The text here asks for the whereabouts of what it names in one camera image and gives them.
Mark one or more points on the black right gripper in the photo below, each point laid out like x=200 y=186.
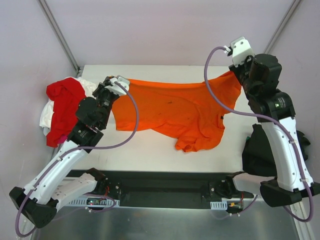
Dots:
x=238 y=70

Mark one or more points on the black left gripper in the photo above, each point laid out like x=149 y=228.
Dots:
x=104 y=88

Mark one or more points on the orange t-shirt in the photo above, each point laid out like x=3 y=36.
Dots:
x=184 y=111

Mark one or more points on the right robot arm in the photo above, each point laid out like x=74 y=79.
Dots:
x=276 y=115

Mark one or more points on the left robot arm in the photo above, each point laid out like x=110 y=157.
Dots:
x=41 y=199

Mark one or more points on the black t-shirt stack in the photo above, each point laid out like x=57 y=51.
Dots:
x=257 y=156

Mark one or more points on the red t-shirt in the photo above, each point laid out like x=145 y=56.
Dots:
x=66 y=95

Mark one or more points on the pink garment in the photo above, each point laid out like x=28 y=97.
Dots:
x=62 y=139

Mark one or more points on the white t-shirt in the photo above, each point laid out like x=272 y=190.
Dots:
x=48 y=110

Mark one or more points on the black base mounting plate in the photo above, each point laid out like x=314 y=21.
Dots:
x=171 y=190

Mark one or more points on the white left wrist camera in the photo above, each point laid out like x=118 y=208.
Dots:
x=118 y=85

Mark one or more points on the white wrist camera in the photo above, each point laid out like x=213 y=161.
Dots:
x=239 y=50
x=118 y=85

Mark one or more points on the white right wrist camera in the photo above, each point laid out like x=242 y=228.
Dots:
x=239 y=50

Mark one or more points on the right aluminium frame post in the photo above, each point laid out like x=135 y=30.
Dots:
x=281 y=27

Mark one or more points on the aluminium frame post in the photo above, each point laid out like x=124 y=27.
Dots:
x=281 y=27
x=60 y=36

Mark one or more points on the left slotted cable duct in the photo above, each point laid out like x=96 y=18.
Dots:
x=93 y=202

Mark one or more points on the slotted cable duct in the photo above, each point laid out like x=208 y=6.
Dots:
x=93 y=202
x=219 y=205

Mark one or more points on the left aluminium frame post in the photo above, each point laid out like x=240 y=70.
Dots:
x=60 y=36

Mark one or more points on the right slotted cable duct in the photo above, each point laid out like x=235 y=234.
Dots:
x=219 y=205

